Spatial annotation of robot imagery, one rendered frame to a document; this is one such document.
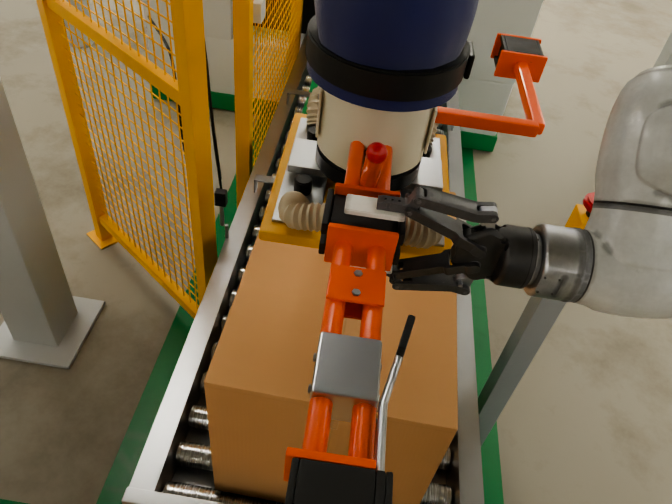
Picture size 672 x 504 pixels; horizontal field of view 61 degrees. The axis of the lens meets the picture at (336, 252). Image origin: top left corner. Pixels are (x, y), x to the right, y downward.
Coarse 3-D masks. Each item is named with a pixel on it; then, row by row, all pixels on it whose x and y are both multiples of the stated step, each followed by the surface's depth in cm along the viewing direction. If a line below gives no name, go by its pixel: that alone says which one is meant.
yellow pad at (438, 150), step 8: (440, 136) 107; (440, 144) 105; (432, 152) 102; (440, 152) 103; (448, 176) 99; (448, 184) 97; (400, 192) 93; (448, 192) 95; (440, 240) 86; (448, 240) 86; (400, 248) 84; (408, 248) 84; (416, 248) 84; (432, 248) 85; (440, 248) 85; (448, 248) 85; (400, 256) 84; (408, 256) 84; (416, 256) 84
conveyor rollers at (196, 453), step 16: (304, 96) 232; (272, 176) 193; (240, 272) 160; (224, 320) 147; (192, 416) 128; (192, 448) 122; (208, 448) 123; (448, 448) 129; (176, 464) 122; (192, 464) 122; (208, 464) 121; (448, 464) 127; (192, 496) 115; (208, 496) 115; (224, 496) 116; (240, 496) 116; (432, 496) 121; (448, 496) 121
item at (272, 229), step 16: (304, 128) 103; (288, 144) 100; (288, 160) 97; (288, 176) 93; (304, 176) 89; (320, 176) 94; (272, 192) 90; (304, 192) 89; (320, 192) 91; (272, 208) 87; (272, 224) 85; (272, 240) 85; (288, 240) 84; (304, 240) 84
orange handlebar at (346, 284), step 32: (480, 128) 91; (512, 128) 90; (352, 160) 78; (384, 256) 66; (352, 288) 61; (384, 288) 61; (320, 416) 50; (352, 416) 51; (320, 448) 48; (352, 448) 49
